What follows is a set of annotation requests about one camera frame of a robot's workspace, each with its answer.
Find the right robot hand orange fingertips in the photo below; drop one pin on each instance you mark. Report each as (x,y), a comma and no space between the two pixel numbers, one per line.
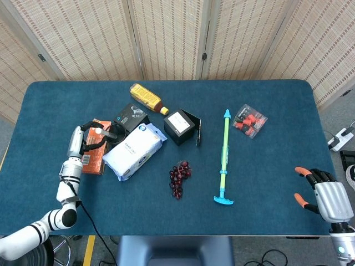
(331,200)

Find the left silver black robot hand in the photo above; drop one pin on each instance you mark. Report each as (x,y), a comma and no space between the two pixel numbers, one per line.
(75,142)

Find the white tube with cap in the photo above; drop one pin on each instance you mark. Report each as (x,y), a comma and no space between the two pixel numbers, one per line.
(106,133)

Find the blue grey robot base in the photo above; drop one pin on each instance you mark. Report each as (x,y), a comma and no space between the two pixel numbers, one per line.
(174,250)

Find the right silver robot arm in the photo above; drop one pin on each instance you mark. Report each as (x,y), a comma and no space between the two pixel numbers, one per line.
(341,243)

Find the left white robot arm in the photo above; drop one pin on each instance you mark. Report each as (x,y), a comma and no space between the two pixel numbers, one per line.
(65,191)

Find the black round bowl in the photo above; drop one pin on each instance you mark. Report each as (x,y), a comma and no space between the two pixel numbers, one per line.
(123,134)

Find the orange cardboard box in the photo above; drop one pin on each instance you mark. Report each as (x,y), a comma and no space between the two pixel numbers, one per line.
(94,160)

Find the black device on floor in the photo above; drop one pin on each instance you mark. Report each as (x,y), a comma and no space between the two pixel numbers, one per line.
(346,158)

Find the white tissue pack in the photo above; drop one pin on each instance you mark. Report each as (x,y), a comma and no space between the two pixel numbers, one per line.
(133,152)

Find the white power strip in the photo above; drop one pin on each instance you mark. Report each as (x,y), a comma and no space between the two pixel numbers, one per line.
(339,140)

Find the black box blue logo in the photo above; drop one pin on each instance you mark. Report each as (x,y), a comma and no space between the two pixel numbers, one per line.
(130,115)

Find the blue felt table cover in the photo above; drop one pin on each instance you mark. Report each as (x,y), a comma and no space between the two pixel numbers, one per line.
(263,180)

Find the yellow label tea bottle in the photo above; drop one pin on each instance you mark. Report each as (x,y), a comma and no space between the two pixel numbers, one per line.
(145,97)

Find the black cube box white label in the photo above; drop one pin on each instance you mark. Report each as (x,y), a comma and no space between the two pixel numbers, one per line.
(178,130)

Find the dark red grape bunch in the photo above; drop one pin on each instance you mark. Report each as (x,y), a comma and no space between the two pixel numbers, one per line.
(177,177)

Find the clear box red parts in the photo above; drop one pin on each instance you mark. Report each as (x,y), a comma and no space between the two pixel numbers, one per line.
(249,122)

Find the green blue toy water pump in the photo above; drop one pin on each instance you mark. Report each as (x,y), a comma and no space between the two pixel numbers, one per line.
(225,155)

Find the black stool chrome legs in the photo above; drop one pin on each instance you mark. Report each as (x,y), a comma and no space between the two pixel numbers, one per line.
(41,255)

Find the woven folding screen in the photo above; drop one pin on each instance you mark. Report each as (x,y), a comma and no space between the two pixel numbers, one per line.
(172,36)

